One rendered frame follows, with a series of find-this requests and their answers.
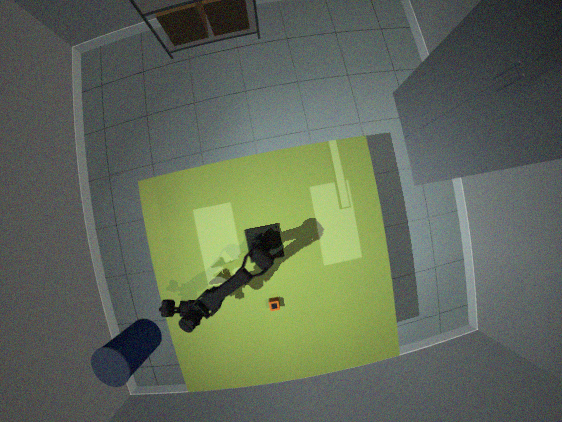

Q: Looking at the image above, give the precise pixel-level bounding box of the orange block with dark blue square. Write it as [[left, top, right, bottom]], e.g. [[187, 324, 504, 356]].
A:
[[268, 297, 280, 312]]

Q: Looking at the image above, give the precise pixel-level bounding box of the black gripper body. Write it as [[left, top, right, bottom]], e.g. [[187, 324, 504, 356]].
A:
[[161, 299, 194, 318]]

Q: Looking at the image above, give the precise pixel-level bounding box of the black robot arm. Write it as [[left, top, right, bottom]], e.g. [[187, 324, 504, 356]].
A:
[[178, 233, 274, 333]]

